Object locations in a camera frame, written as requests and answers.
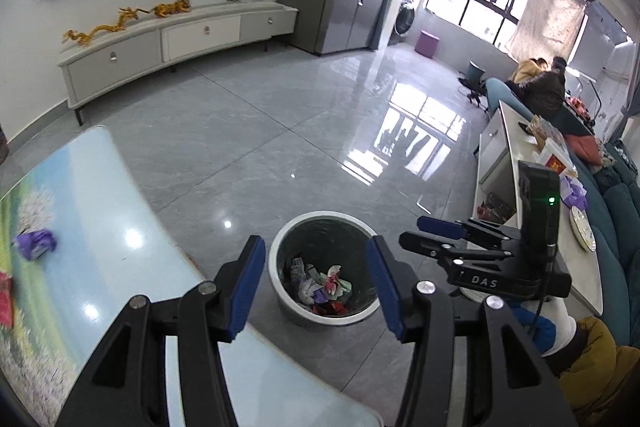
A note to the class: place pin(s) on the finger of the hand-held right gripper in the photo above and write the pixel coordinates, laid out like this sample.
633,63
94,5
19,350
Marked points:
425,243
440,226

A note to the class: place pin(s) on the purple stool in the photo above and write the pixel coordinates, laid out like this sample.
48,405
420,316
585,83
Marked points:
428,44

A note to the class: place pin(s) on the white television cabinet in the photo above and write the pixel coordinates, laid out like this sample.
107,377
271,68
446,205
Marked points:
200,37

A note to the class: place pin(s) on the purple snack wrapper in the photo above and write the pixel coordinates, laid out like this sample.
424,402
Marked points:
35,244

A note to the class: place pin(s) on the teal sofa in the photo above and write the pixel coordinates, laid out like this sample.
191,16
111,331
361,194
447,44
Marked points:
615,217

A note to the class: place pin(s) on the hanging floral sheet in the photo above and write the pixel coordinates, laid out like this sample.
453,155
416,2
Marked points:
547,19

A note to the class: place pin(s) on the red snack packets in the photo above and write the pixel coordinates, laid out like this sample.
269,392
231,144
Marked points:
496,208

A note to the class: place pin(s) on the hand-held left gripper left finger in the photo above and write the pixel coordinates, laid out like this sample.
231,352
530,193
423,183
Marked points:
245,287

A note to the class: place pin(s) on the dark phone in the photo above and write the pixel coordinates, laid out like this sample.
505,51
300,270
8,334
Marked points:
523,127

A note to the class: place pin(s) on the person's right forearm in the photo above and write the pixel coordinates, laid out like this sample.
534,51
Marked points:
600,357

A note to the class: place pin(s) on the grey swivel chair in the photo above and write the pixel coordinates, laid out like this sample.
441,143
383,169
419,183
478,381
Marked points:
474,72

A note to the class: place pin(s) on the purple crumpled wrappers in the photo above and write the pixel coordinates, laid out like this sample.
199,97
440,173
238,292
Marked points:
574,194

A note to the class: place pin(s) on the clear snack bag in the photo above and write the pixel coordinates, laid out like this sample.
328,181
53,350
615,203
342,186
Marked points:
539,128

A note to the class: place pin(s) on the person's right hand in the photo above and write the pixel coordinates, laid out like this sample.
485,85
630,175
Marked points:
542,327

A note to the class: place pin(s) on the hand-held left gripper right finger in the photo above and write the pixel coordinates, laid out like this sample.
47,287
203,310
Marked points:
385,287

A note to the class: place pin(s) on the red snack wrapper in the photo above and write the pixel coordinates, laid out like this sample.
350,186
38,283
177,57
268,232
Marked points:
5,302

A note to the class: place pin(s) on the white plate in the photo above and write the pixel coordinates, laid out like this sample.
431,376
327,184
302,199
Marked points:
584,229

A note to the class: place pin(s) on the pile of wrappers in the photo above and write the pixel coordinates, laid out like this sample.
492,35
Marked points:
325,284

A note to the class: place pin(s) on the white coffee table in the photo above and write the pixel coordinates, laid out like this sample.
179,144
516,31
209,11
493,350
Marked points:
505,167

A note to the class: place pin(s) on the orange cushion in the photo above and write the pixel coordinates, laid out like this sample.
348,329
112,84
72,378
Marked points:
584,149

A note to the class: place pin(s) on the black bin liner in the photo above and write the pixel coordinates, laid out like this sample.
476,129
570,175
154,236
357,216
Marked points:
320,237

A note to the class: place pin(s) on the white box with red label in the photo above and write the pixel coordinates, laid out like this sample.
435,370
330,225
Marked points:
555,157

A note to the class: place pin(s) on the washing machine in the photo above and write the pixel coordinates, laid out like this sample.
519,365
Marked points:
406,19

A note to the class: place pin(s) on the white round trash bin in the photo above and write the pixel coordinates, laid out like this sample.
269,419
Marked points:
290,311

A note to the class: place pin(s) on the long golden dragon ornament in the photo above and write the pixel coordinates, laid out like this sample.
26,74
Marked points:
100,29

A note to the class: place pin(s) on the short golden dragon ornament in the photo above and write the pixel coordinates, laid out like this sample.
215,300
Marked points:
172,8

